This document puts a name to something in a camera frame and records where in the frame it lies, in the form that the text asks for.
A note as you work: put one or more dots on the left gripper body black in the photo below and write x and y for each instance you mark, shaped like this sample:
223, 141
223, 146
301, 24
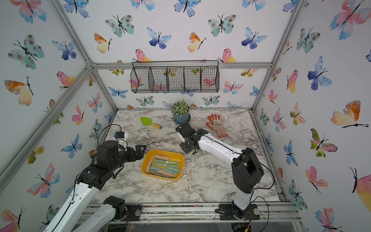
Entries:
124, 156

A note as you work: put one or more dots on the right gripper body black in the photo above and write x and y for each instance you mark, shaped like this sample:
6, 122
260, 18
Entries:
185, 146

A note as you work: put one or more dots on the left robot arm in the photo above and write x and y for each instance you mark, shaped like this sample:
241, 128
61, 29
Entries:
86, 186

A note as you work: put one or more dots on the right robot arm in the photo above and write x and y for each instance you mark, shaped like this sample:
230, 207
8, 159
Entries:
247, 170

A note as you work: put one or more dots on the yellow storage box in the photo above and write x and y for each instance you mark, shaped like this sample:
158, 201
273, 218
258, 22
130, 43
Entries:
163, 164

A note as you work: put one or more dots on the red white garden glove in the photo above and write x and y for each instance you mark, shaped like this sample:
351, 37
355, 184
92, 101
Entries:
216, 124

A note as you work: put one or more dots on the potted green plant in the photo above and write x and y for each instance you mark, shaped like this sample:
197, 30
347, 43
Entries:
180, 111

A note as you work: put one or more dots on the green yellow toy trowel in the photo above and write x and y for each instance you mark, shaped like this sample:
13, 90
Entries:
148, 122

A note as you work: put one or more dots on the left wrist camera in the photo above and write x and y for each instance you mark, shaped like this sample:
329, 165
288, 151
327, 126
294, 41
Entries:
120, 135

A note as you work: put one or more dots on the black wire wall basket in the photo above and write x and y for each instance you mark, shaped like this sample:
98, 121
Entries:
185, 77

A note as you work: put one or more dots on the aluminium front rail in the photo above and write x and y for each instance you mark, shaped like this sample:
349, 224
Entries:
188, 212

